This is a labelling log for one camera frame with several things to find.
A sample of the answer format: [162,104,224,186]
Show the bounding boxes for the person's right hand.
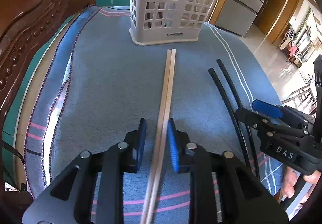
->
[280,167,321,203]

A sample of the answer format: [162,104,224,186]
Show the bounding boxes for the wooden door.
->
[254,0,286,35]

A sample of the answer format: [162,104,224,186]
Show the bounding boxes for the blue striped cloth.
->
[25,7,280,223]

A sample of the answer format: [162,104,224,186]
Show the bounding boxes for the carved wooden chair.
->
[0,0,96,214]

